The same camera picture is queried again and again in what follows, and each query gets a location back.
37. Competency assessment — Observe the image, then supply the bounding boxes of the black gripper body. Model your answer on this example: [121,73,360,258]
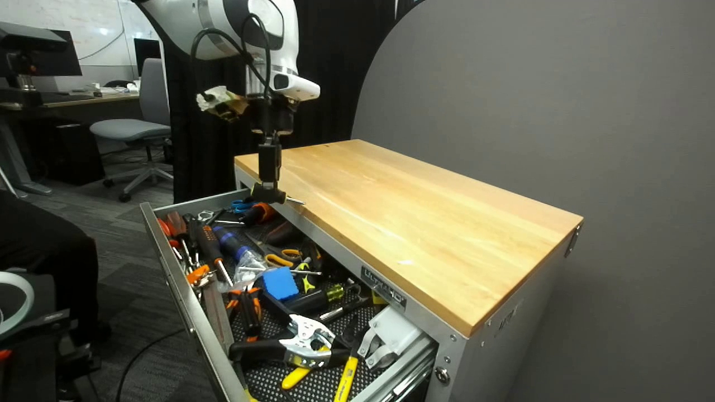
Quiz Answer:
[246,90,300,142]

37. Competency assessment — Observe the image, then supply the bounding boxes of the grey tool drawer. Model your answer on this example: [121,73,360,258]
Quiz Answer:
[140,186,443,402]

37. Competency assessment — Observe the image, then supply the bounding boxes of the grey cabinet with wooden top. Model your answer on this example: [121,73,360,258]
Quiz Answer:
[233,135,586,402]

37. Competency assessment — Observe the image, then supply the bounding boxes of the cabinet label plate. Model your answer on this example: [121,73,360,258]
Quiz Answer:
[360,264,411,309]

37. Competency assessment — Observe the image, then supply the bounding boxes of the blue black screwdriver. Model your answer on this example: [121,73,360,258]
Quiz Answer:
[213,224,265,268]

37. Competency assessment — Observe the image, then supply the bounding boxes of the black curtain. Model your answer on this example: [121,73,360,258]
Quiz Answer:
[159,0,428,206]

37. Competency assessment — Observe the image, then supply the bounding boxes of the black screwdriver orange dotted grip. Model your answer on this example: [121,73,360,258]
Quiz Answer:
[189,216,236,287]

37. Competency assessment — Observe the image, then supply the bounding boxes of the clear plastic bag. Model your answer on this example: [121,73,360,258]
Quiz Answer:
[233,251,271,287]

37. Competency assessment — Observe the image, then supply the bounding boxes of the blue plastic box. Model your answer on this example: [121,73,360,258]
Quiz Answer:
[260,266,302,304]

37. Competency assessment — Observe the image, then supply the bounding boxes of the small yellow tool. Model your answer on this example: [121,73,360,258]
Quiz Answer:
[298,255,323,294]

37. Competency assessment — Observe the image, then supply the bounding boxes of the hex key set orange holder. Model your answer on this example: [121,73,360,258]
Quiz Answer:
[184,260,220,287]

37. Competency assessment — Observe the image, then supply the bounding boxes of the small black monitor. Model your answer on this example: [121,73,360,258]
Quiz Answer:
[133,36,164,76]

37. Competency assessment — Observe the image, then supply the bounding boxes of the grey office chair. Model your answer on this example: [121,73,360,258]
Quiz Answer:
[88,56,178,206]

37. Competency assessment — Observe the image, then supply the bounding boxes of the yellow black screwdriver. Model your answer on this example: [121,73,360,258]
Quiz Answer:
[287,280,348,314]

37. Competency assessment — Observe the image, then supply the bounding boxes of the silver black pliers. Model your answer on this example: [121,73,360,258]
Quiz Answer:
[231,309,340,368]

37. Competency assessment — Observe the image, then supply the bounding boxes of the wooden office desk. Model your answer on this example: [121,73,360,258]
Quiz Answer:
[0,87,144,196]

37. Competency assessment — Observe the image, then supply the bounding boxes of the white plastic part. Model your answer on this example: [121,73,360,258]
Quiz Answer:
[355,304,430,372]

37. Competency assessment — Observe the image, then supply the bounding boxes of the person in black trousers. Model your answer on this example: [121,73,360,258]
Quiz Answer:
[0,188,104,352]

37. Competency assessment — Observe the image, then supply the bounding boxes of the black computer monitor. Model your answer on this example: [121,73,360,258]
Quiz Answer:
[0,20,86,79]

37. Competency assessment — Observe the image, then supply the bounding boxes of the black equipment stand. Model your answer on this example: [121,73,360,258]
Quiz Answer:
[0,308,104,402]

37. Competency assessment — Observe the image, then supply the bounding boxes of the grey rounded partition panel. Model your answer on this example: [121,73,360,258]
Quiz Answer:
[348,0,715,402]

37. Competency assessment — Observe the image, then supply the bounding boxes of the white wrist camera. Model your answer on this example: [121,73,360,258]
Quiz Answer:
[269,68,325,105]

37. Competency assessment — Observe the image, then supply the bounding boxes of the black orange tool handle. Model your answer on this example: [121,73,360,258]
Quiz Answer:
[246,198,279,225]

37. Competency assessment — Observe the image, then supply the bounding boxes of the blue handled scissors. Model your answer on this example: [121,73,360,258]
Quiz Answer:
[223,196,256,219]

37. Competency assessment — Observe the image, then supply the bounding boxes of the orange handled snips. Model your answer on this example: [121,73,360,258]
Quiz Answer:
[262,246,323,275]

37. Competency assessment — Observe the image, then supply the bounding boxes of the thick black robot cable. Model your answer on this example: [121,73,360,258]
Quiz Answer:
[190,0,288,97]

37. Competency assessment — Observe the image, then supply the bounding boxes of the orange-handled pliers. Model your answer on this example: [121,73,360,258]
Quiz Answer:
[166,210,198,268]

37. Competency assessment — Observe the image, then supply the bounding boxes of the red black handled pliers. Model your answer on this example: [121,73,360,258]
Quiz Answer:
[227,286,267,344]

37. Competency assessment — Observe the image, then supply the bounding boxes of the black pedestal cabinet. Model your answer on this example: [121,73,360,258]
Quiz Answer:
[29,121,108,188]

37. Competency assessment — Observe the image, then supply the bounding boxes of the yellow handled tool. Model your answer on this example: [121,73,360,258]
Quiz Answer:
[332,352,363,402]
[279,363,313,393]

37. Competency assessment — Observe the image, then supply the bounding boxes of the black floor cable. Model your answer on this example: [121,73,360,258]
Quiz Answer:
[115,325,189,402]

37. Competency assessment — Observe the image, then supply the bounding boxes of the white ring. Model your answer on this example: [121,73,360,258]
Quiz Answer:
[0,270,39,340]

